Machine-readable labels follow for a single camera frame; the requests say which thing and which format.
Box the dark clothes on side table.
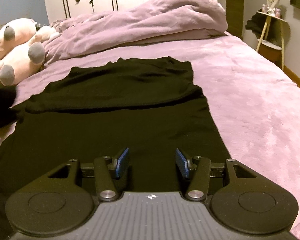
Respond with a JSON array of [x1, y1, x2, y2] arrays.
[[245, 13, 267, 36]]

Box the black garment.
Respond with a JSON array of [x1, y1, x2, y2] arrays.
[[0, 56, 232, 205]]

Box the purple bed sheet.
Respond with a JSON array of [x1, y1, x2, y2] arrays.
[[0, 34, 300, 239]]

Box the small white plush toy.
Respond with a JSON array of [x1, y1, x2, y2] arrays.
[[37, 25, 60, 42]]

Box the pink plush toy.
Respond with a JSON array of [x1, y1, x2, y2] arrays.
[[0, 18, 45, 86]]

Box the purple crumpled duvet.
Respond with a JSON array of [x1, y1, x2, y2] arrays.
[[44, 0, 228, 64]]

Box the round side table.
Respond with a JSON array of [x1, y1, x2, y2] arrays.
[[256, 9, 288, 71]]

